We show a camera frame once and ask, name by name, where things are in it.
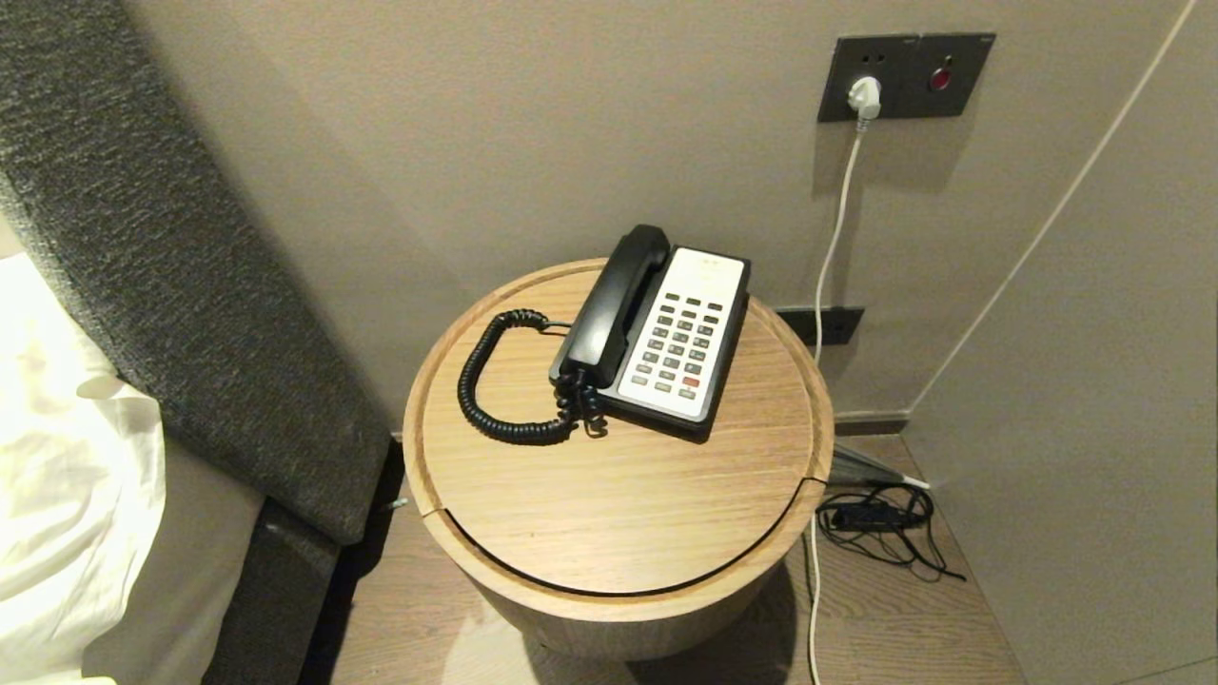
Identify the black telephone handset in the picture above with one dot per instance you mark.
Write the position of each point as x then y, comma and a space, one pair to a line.
609, 304

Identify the black white telephone base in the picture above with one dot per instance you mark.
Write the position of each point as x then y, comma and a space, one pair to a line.
690, 328

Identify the round wooden side table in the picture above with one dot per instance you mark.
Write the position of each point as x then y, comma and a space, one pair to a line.
618, 514

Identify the brown skirting board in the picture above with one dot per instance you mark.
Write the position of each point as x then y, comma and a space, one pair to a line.
871, 423

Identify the transparent folded umbrella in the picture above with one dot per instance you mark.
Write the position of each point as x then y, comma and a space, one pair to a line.
861, 466

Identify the white power plug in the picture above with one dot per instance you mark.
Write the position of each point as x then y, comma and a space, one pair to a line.
864, 93

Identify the grey fabric headboard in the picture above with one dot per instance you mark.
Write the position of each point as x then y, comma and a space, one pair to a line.
190, 285

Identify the beige mattress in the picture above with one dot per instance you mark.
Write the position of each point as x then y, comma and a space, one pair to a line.
190, 571

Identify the white pillow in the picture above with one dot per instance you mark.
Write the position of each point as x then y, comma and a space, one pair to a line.
67, 476

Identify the small dark wall socket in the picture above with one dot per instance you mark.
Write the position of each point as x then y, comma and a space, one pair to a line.
842, 325

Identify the dark wall socket plate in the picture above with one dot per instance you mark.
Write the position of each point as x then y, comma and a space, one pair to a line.
842, 57

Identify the grey fabric bed frame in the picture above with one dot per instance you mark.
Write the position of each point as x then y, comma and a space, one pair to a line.
276, 599

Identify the dark switch plate red button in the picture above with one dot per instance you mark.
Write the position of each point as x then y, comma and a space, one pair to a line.
966, 86

